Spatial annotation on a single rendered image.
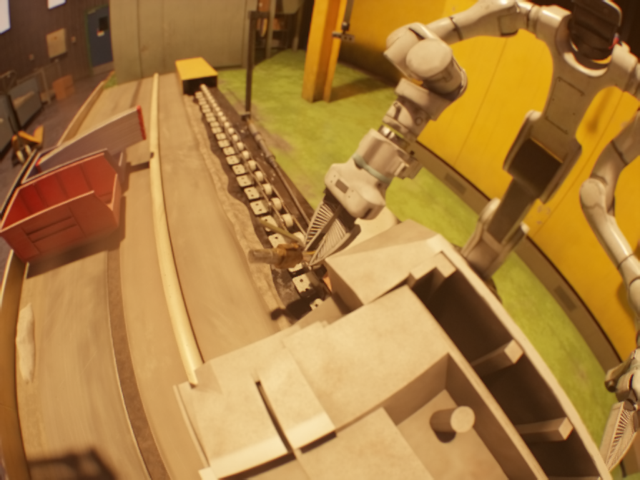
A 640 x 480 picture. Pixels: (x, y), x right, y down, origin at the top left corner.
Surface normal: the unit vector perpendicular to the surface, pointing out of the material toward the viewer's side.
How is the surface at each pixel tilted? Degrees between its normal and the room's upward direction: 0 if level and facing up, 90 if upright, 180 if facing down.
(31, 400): 2
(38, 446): 2
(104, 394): 0
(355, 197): 65
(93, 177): 88
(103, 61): 90
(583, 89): 121
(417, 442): 10
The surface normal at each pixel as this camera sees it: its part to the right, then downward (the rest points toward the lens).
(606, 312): -0.86, 0.28
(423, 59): -0.70, 0.04
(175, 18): 0.49, 0.69
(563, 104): -0.79, 0.62
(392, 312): 0.00, -0.61
